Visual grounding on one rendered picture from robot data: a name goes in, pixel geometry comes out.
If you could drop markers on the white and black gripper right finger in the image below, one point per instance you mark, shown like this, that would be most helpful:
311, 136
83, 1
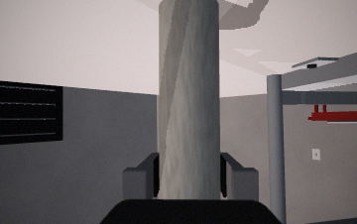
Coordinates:
237, 182

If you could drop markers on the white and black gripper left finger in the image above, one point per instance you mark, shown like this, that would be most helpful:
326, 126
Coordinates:
142, 182

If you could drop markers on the grey cylinder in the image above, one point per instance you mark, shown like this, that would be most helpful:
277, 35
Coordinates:
189, 99

